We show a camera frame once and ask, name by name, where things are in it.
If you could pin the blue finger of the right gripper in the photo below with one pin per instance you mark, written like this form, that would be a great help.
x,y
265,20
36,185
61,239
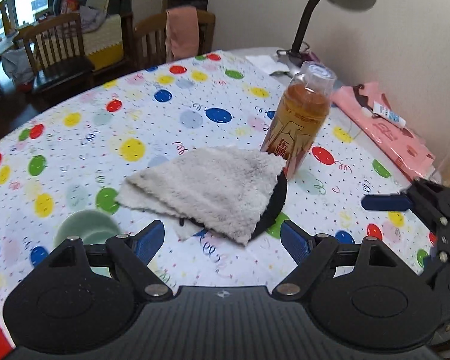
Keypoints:
x,y
394,202

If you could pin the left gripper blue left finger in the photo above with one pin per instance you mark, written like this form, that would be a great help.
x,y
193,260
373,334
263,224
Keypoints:
x,y
130,256

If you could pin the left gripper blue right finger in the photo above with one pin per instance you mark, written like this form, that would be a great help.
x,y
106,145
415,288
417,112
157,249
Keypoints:
x,y
313,256

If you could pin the white fluffy black cloth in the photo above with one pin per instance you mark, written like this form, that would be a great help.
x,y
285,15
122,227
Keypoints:
x,y
236,193

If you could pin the white paper tissue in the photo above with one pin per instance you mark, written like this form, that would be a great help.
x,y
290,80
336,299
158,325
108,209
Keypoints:
x,y
267,64

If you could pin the pink folded garment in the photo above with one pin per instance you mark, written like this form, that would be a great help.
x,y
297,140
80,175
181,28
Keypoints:
x,y
405,148

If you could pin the pale green ceramic mug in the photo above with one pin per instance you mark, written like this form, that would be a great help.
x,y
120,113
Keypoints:
x,y
93,227

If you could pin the small white tube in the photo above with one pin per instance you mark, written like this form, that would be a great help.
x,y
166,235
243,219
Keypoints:
x,y
381,111

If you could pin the balloon print tablecloth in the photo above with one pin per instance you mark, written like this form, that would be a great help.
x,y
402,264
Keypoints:
x,y
75,156

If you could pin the orange tea bottle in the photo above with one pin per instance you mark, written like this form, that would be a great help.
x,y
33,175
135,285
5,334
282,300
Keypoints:
x,y
302,110

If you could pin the wooden chair with towel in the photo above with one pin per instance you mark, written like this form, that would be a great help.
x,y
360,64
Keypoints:
x,y
149,38

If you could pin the wooden chair black seat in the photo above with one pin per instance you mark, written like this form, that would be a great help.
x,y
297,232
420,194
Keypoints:
x,y
55,51

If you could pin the pink towel on chair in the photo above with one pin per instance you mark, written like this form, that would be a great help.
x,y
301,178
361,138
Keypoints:
x,y
182,33

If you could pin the grey bag on floor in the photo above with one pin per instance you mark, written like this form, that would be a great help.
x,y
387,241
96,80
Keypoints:
x,y
17,67

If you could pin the sofa with cream throw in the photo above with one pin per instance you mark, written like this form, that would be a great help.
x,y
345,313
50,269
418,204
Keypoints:
x,y
104,23

